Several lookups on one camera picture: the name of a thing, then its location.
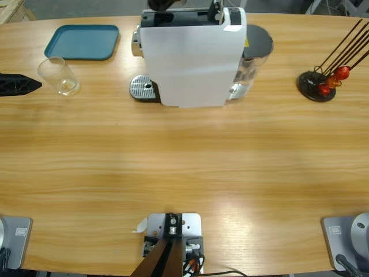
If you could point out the clear water tank black lid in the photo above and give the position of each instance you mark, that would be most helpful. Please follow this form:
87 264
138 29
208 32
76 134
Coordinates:
258 40

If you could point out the grey metal frame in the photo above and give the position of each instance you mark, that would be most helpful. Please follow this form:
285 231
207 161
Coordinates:
314 5

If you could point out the grey metal device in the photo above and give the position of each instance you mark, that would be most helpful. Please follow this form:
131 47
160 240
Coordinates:
191 228

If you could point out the silver drip tray grate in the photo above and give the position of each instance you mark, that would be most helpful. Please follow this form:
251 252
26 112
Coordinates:
139 86

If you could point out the white tape piece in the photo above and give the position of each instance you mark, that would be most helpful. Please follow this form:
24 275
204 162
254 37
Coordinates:
141 226

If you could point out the black clamp bracket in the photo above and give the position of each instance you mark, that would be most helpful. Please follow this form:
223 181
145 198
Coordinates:
147 239

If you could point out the orange coffee capsule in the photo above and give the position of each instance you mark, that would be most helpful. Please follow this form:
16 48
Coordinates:
334 82

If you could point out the grey coffee machine lever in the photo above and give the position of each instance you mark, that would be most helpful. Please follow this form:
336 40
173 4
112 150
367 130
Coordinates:
216 10

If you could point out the black capsule holder with rods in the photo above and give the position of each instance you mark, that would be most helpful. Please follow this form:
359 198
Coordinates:
308 83

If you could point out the clear glass cup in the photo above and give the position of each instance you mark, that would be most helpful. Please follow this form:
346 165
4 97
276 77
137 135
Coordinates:
68 87

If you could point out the white capsule coffee machine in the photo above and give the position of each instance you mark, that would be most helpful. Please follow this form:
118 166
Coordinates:
187 63

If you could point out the red coffee capsule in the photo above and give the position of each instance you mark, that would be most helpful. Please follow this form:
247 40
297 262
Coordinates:
343 72
325 90

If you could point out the teal plastic tray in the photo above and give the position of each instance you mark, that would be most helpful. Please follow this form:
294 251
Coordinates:
86 40

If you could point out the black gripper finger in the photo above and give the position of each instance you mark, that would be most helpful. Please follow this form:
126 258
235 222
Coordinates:
168 4
17 85
155 4

